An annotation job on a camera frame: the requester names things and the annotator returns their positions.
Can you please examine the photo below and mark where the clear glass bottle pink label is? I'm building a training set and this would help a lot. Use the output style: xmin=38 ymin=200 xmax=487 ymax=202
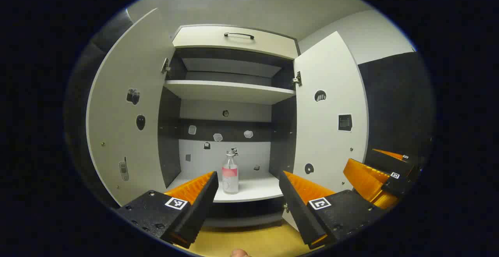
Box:
xmin=221 ymin=148 xmax=239 ymax=194

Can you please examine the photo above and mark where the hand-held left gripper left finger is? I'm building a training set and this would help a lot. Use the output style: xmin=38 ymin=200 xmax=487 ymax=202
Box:
xmin=116 ymin=170 xmax=219 ymax=249

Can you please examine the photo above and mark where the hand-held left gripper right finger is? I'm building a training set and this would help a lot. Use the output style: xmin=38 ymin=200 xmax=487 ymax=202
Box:
xmin=278 ymin=170 xmax=384 ymax=250

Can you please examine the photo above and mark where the white cabinet shelf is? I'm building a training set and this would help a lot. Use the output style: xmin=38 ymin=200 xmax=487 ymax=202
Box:
xmin=164 ymin=80 xmax=296 ymax=105
xmin=167 ymin=171 xmax=285 ymax=203

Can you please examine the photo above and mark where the white cabinet door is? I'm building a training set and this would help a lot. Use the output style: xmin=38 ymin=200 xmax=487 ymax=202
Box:
xmin=281 ymin=31 xmax=369 ymax=232
xmin=86 ymin=7 xmax=176 ymax=207

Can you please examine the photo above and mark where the white cabinet drawer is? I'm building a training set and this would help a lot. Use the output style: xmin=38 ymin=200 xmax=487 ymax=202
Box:
xmin=172 ymin=25 xmax=299 ymax=60

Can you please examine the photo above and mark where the white grey cabinet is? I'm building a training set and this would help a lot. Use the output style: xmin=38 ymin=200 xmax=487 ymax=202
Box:
xmin=158 ymin=24 xmax=301 ymax=228

